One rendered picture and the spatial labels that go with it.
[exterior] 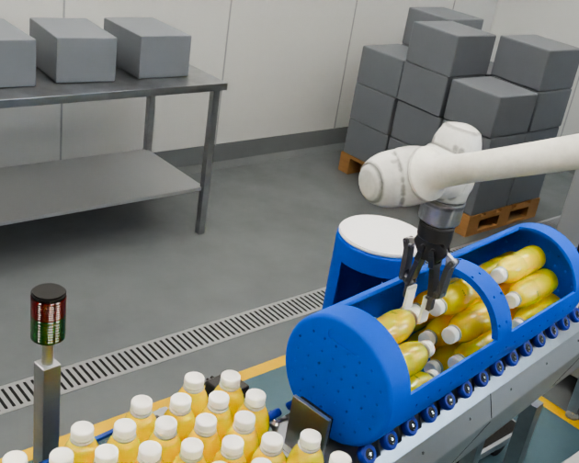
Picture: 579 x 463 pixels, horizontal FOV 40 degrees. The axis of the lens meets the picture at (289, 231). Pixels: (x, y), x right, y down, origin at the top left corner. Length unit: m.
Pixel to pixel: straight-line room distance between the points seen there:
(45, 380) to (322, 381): 0.55
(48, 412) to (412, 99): 4.07
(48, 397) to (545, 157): 1.02
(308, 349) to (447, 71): 3.66
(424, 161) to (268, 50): 4.21
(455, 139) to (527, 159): 0.21
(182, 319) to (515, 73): 2.75
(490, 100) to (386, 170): 3.54
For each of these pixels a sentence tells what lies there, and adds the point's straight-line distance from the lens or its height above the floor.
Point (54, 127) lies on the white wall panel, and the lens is 4.90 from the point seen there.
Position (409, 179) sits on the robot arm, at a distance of 1.45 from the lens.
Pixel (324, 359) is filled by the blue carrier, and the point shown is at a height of 1.13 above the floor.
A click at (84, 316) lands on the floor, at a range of 3.77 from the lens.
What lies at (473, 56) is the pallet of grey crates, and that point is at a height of 1.06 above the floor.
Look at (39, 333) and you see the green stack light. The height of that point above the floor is 1.19.
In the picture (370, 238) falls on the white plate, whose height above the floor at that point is 1.04.
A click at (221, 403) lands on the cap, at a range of 1.52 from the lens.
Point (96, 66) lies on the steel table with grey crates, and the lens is 4.01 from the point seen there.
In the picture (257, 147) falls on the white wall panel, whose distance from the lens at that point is 5.80.
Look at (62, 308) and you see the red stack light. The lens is 1.51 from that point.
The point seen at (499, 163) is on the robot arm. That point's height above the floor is 1.62.
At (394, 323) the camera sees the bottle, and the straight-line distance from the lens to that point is 1.68.
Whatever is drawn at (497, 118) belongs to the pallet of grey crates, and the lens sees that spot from 4.96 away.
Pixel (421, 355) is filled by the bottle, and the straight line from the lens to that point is 1.71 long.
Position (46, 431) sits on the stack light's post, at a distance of 1.68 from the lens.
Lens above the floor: 2.04
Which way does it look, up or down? 25 degrees down
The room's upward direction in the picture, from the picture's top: 9 degrees clockwise
